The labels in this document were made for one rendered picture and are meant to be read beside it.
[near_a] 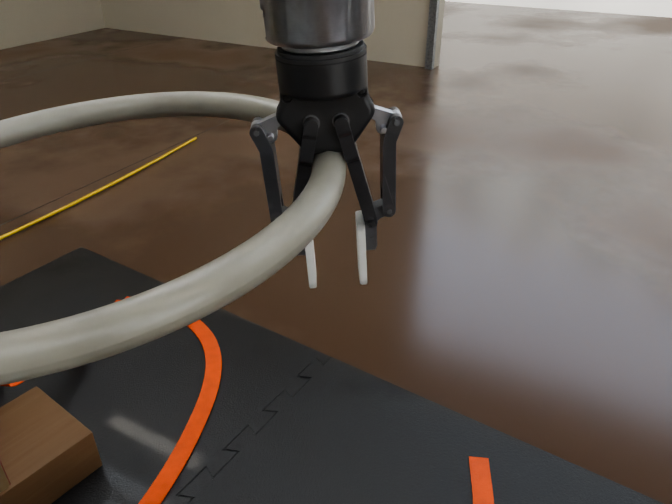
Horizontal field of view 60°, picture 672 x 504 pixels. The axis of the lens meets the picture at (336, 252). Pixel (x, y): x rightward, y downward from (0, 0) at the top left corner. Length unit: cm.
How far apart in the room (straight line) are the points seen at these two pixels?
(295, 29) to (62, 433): 119
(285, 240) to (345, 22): 17
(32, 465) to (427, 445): 88
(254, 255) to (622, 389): 151
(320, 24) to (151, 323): 24
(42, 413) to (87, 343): 119
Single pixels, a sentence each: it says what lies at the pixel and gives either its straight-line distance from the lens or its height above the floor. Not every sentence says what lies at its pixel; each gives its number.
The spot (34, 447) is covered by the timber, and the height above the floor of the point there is 13.
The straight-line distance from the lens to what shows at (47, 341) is 37.
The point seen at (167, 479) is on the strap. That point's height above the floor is 2.
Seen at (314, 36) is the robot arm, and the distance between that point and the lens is 45.
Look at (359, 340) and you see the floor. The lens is 178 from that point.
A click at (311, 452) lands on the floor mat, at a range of 146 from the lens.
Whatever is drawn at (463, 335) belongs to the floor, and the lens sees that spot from 184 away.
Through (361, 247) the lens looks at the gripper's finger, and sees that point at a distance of 56.
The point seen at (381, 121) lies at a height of 98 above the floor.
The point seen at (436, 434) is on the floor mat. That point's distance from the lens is 152.
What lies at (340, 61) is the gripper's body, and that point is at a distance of 47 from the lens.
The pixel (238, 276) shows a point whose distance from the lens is 38.
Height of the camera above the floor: 114
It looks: 31 degrees down
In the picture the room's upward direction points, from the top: straight up
